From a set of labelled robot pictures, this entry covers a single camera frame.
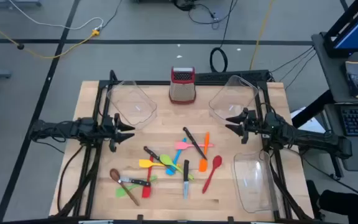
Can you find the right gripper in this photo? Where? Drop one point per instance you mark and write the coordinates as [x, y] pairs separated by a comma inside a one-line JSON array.
[[253, 124]]

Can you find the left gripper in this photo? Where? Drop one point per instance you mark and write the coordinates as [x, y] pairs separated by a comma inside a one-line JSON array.
[[109, 130]]

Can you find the yellow silicone spatula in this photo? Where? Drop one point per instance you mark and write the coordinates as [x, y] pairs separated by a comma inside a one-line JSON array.
[[145, 163]]

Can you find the wooden spoon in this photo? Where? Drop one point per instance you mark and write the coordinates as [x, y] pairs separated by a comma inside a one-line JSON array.
[[114, 175]]

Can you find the lime green silicone spoon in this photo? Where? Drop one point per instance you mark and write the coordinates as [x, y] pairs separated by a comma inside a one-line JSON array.
[[166, 159]]

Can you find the orange silicone spatula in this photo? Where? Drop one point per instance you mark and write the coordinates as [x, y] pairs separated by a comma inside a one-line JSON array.
[[203, 165]]

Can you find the blue silicone spatula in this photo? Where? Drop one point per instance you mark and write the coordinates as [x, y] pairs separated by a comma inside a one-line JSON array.
[[178, 154]]

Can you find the pink silicone spatula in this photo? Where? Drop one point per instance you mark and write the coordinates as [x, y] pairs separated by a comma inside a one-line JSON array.
[[181, 145]]

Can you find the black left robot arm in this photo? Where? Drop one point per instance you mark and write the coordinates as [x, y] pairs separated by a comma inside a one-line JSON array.
[[73, 129]]

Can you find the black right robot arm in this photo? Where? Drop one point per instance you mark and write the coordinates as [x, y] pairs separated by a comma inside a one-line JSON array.
[[306, 137]]

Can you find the clear plastic bin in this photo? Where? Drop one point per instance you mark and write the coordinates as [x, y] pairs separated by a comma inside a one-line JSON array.
[[132, 102], [233, 96], [253, 183]]

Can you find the red silicone spoon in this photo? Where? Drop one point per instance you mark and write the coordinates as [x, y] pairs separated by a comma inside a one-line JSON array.
[[217, 161]]

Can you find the green silicone spatula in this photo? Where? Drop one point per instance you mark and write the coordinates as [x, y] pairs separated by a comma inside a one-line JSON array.
[[121, 192]]

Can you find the red silicone spatula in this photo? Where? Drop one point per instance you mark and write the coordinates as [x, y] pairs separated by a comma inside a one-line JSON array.
[[147, 191]]

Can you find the red steel box grater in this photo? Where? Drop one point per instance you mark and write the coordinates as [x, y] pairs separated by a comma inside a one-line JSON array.
[[182, 91]]

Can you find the white paper sheet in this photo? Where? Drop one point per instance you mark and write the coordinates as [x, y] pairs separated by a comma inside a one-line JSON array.
[[309, 126]]

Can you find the grey desk cart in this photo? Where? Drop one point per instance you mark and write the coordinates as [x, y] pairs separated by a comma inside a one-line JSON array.
[[331, 71]]

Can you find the person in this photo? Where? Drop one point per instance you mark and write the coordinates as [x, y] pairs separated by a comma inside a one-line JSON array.
[[346, 202]]

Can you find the black floor puck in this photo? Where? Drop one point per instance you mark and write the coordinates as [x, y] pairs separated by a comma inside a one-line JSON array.
[[20, 46]]

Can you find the black aluminium rig frame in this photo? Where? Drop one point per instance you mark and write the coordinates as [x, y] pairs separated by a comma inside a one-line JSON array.
[[162, 82]]

